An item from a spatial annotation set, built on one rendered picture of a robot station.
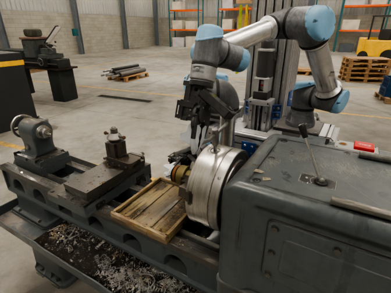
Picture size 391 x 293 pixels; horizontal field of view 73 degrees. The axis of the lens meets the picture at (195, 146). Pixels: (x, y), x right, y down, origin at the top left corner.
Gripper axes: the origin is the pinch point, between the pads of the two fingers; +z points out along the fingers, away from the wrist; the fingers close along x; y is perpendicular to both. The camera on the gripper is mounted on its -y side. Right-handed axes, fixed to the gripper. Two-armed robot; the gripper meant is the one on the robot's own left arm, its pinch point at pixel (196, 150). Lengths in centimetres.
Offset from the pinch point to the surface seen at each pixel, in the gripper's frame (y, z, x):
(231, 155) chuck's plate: -5.0, 1.5, -16.9
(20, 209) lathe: 131, 69, -25
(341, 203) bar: -39.2, 3.7, 0.2
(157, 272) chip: 27, 68, -33
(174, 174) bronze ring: 18.6, 15.0, -21.0
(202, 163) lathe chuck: 3.1, 5.7, -11.9
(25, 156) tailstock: 123, 32, -21
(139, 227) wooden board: 26.4, 38.4, -13.5
